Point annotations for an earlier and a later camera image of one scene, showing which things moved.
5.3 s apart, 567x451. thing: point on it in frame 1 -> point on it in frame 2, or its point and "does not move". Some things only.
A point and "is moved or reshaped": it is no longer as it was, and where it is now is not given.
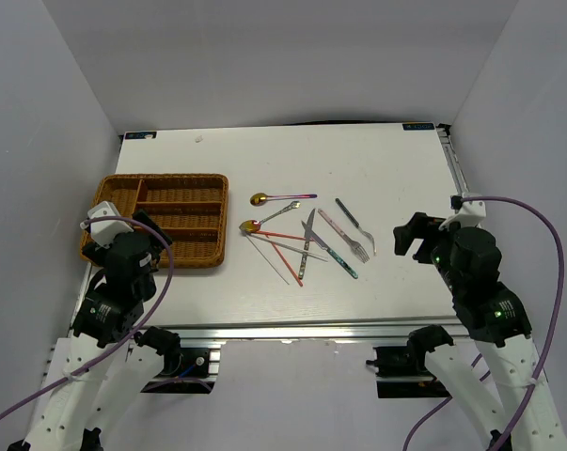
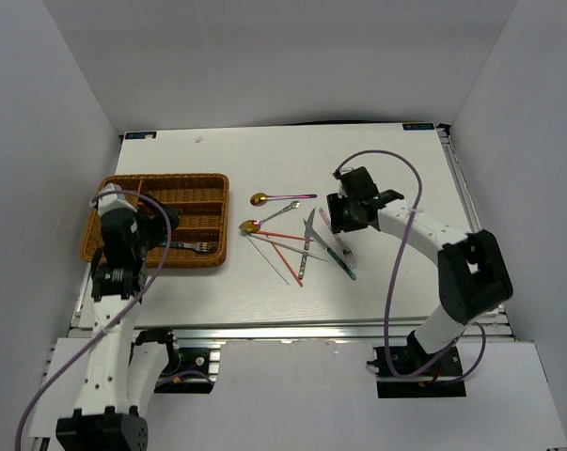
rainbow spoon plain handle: x=261 y=198 does not move
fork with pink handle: x=354 y=247 is moved or reshaped
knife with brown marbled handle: x=306 y=243 does not move
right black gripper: x=418 y=223 -> x=335 y=204
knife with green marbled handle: x=324 y=246 does not move
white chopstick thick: x=288 y=247 does not move
